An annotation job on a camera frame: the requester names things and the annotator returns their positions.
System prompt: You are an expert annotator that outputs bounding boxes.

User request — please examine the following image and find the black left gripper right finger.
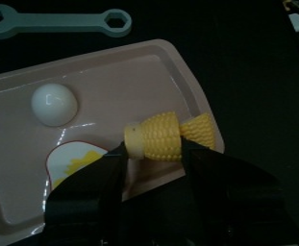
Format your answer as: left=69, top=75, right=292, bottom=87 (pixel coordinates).
left=181, top=137, right=299, bottom=246

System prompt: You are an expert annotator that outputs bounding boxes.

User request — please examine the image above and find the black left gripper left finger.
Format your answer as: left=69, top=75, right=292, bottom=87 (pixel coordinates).
left=45, top=140, right=130, bottom=246

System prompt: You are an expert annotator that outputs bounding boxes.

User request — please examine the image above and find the yellow toy corn bottom piece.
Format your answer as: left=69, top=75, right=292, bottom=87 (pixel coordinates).
left=123, top=111, right=185, bottom=162

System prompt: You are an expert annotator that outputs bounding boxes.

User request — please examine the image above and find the yellow toy corn piece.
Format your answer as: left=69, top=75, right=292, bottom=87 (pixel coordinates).
left=123, top=111, right=185, bottom=162
left=181, top=112, right=217, bottom=150

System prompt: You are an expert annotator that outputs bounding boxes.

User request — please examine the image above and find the yellow toy corn top piece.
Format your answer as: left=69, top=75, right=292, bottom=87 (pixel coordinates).
left=181, top=112, right=217, bottom=150

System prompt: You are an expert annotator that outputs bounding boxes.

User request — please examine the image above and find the toy fried egg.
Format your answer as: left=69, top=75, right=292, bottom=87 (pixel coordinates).
left=46, top=139, right=111, bottom=193

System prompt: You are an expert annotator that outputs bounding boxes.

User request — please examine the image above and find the white toy egg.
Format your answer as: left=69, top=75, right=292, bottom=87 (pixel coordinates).
left=30, top=83, right=81, bottom=127

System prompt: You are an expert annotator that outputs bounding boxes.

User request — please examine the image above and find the pink plastic tray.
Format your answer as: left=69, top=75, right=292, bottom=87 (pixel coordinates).
left=0, top=38, right=226, bottom=246

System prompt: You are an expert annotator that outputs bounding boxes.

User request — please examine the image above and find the grey-green toy wrench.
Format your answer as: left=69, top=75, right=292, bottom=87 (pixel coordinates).
left=0, top=3, right=134, bottom=40

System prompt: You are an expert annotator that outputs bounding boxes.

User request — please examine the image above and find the white object beyond table edge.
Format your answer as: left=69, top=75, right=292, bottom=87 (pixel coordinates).
left=288, top=12, right=299, bottom=33

